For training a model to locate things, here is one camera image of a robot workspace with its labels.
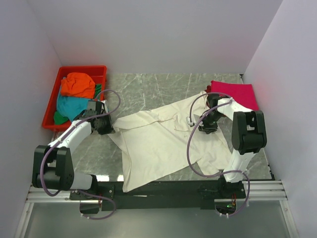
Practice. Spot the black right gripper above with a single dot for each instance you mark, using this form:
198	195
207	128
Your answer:
207	129

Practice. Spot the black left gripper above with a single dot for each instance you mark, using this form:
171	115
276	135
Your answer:
109	129

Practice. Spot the white t shirt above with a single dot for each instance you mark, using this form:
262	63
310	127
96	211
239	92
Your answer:
156	143

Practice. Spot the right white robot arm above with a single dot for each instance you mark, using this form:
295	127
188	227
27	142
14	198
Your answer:
248	134

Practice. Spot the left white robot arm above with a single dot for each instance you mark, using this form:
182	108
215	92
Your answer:
53	165

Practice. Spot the dark red folded t shirt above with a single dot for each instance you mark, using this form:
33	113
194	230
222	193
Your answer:
208	89

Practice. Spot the light blue t shirt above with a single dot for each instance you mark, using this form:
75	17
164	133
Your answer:
71	107

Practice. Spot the pink folded t shirt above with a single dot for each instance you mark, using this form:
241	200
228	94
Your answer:
241	93

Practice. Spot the green t shirt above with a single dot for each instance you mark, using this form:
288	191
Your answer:
59	119

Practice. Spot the orange t shirt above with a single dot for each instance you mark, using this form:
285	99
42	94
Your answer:
79	85

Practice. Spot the red plastic bin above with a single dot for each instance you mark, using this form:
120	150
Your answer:
96	72

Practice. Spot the black base bar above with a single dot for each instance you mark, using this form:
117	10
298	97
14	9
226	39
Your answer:
162	194

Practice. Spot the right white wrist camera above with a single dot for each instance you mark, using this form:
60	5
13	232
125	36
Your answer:
190	121

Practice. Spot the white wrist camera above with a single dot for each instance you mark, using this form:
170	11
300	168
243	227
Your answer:
190	121
105	102

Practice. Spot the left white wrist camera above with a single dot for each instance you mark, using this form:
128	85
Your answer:
105	102

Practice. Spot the aluminium rail frame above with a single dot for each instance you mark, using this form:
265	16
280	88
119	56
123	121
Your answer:
162	209

